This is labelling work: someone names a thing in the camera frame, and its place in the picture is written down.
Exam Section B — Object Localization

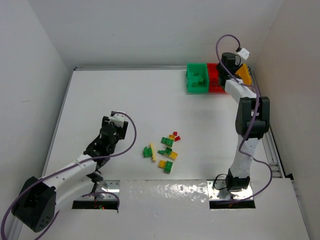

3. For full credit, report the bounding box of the red rounded lego brick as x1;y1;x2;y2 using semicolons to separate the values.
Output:
210;79;220;88

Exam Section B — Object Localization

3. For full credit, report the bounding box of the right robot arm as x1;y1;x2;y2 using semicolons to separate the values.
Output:
216;52;270;191

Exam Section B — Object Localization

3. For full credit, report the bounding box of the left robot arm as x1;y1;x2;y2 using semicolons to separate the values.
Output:
10;111;132;233

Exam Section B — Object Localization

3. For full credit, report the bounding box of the yellow storage bin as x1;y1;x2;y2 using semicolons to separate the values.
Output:
236;63;252;85

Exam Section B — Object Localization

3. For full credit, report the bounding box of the red storage bin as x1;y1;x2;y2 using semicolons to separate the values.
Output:
206;63;226;94

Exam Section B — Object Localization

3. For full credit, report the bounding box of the green storage bin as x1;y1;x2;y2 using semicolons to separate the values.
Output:
186;63;209;94

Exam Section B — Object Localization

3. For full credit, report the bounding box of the green arch lego piece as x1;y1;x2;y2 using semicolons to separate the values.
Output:
143;146;152;158

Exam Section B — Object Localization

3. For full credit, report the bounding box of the long tan lego plate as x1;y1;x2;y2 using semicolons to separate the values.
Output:
150;142;157;163

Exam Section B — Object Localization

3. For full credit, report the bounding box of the green lego plate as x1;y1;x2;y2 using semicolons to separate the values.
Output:
160;137;174;146

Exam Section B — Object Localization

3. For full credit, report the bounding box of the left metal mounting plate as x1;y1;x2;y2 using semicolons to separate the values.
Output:
76;180;120;201

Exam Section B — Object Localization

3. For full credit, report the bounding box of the metal mounting plate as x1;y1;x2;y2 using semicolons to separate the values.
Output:
76;180;120;201
207;179;254;201

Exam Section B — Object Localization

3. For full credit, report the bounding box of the yellow green lego block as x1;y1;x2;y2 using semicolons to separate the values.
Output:
158;160;173;174

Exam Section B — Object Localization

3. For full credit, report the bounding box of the green and yellow lego stack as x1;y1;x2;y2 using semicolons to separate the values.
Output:
164;147;178;160

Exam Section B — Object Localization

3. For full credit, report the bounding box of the red lego slope piece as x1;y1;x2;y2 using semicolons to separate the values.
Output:
174;136;181;142

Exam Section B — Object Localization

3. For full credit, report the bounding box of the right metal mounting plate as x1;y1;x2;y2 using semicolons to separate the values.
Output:
207;179;254;201

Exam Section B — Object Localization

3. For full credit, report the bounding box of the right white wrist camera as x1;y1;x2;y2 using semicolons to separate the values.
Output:
236;47;250;61

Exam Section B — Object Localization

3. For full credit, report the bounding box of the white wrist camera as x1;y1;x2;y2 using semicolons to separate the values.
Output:
236;47;250;61
109;110;126;128

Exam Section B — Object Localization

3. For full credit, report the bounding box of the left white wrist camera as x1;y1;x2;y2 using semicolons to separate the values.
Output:
109;110;126;128

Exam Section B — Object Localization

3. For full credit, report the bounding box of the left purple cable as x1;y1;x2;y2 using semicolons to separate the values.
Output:
0;112;138;240

